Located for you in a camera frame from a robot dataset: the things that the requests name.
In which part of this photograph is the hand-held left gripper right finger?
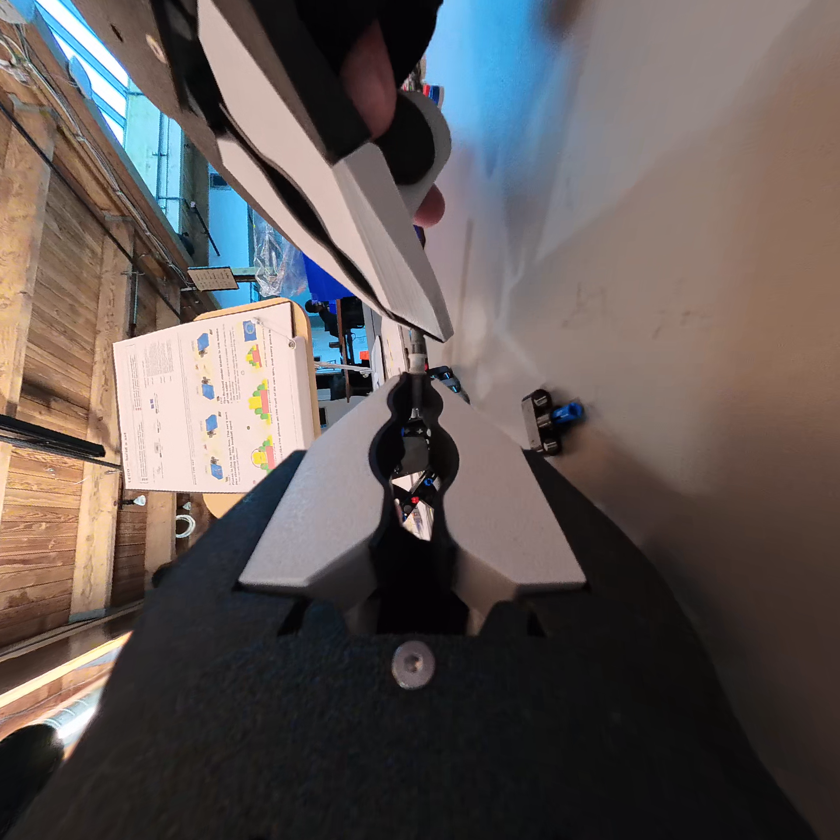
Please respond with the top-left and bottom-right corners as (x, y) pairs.
(430, 379), (587, 634)

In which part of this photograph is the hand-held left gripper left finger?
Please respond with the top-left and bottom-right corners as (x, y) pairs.
(238, 375), (413, 634)

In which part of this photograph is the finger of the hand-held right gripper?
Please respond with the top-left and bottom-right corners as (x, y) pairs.
(196, 0), (455, 343)
(215, 133), (403, 324)

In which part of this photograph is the small black lego connector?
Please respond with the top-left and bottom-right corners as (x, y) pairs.
(521, 388), (564, 458)

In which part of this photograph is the small lego beam assembly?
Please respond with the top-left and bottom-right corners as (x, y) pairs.
(392, 364), (472, 540)

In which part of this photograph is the person's right hand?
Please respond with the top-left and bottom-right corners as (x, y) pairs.
(340, 21), (448, 228)

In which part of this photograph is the clear plastic bag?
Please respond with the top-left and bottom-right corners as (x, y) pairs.
(252, 210), (309, 298)

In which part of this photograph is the blue plastic bin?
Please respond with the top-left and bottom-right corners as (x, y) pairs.
(301, 255), (358, 304)

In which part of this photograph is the small paper sign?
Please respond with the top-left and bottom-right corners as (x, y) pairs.
(187, 266), (239, 294)

